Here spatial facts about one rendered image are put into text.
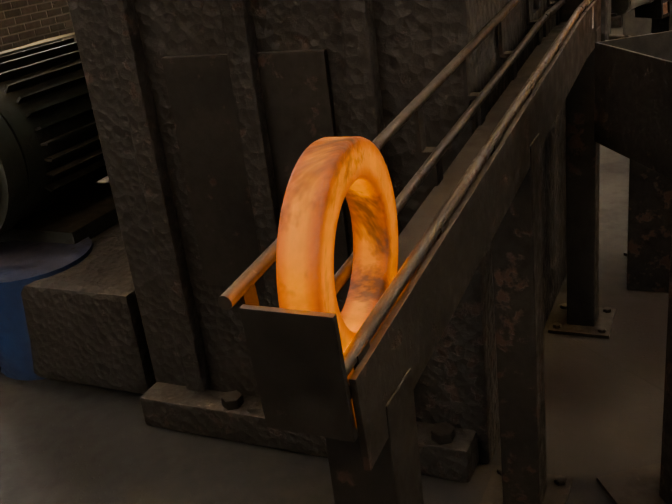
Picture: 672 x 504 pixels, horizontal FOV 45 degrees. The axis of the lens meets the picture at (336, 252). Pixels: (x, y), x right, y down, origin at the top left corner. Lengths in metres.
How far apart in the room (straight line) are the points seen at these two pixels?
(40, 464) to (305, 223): 1.25
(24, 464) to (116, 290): 0.38
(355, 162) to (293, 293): 0.12
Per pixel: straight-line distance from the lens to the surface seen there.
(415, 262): 0.70
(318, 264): 0.56
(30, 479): 1.71
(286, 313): 0.57
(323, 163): 0.58
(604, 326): 1.91
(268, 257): 0.64
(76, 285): 1.83
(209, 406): 1.63
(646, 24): 4.44
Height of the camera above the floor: 0.92
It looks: 23 degrees down
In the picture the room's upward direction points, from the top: 7 degrees counter-clockwise
